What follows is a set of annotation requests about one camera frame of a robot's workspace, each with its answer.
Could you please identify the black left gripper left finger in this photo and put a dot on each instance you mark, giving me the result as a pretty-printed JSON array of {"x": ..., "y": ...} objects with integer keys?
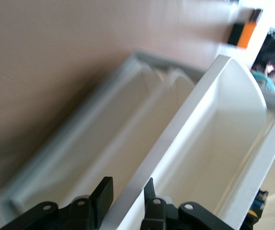
[{"x": 103, "y": 198}]

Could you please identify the orange button enclosure box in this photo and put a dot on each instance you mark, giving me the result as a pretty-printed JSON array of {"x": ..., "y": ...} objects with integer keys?
[{"x": 245, "y": 33}]

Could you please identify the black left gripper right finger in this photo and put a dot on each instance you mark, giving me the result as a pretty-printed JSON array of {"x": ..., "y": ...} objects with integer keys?
[{"x": 159, "y": 215}]

